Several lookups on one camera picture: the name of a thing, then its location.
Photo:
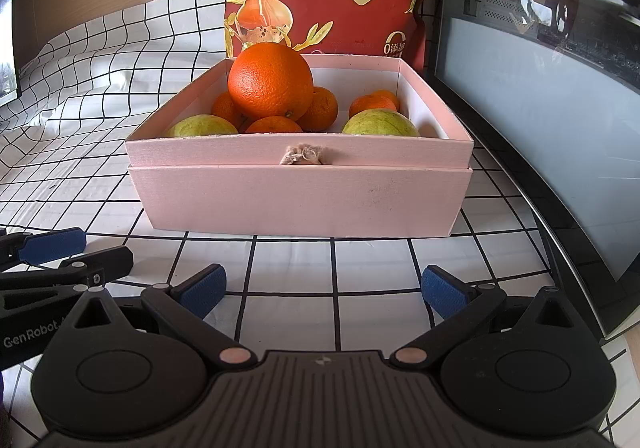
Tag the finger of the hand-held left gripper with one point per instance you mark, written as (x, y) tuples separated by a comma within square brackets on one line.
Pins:
[(50, 245), (107, 262)]

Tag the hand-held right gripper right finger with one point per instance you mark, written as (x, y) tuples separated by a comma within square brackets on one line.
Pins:
[(442, 290)]

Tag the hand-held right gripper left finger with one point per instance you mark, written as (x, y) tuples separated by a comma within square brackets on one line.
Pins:
[(202, 290)]

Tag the pink cardboard box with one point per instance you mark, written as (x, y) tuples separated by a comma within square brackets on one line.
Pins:
[(300, 198)]

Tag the green guava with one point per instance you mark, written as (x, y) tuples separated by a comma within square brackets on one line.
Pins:
[(380, 123), (201, 127)]

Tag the small orange mandarin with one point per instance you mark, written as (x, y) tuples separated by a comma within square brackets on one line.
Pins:
[(390, 95), (274, 126), (370, 104), (322, 108), (225, 108)]

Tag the large orange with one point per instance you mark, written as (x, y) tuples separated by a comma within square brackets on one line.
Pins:
[(270, 80)]

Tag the white black checked tablecloth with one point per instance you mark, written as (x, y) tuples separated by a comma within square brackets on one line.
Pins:
[(125, 52)]

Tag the black monitor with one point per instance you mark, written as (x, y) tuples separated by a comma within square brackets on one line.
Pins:
[(6, 27)]

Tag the black glass computer case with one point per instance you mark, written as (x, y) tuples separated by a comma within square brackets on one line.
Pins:
[(525, 77)]

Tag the red snack bag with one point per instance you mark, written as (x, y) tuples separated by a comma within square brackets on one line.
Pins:
[(390, 17)]

